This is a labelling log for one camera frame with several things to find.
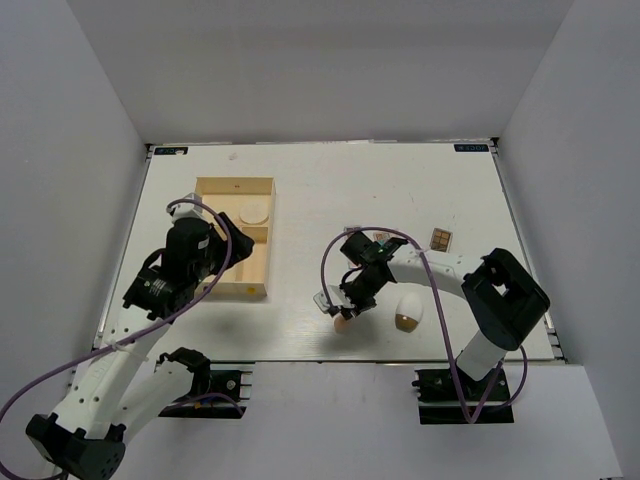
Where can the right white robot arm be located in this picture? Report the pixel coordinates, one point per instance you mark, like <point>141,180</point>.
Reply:
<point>505,300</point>

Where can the colourful square eyeshadow palette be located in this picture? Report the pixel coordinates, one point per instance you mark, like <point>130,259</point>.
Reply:
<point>382,237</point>

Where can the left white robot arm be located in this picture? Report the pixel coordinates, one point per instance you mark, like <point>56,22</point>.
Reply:
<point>86,433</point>

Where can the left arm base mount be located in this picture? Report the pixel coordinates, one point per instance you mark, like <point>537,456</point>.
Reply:
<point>222,392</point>

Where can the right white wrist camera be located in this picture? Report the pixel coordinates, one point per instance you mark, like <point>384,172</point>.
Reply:
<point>327,300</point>

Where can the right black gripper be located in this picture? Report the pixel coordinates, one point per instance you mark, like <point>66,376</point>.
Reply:
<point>358,307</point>

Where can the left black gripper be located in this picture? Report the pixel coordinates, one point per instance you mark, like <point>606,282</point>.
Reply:
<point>241,243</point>

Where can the beige sponge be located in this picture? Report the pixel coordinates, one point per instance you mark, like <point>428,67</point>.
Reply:
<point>341,322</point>

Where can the long brown eyeshadow palette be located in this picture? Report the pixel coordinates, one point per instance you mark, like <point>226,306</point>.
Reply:
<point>349,230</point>

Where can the nude tan eyeshadow palette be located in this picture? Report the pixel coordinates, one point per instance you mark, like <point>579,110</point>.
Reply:
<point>440,240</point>

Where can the round white powder puff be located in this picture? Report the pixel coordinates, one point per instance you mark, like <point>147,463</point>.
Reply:
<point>254,213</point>

